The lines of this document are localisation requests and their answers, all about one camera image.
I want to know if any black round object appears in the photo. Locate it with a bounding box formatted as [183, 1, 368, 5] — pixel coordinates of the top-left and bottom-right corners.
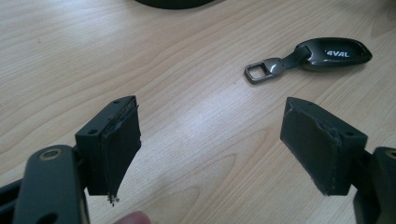
[134, 0, 219, 10]

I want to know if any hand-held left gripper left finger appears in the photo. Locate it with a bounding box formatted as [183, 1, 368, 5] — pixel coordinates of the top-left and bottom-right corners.
[75, 95, 142, 207]

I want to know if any black car key fob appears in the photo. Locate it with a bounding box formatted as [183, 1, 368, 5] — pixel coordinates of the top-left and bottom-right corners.
[243, 36, 374, 85]

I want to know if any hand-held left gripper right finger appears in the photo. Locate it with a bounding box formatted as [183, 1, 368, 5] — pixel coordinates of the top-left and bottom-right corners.
[279, 96, 369, 197]

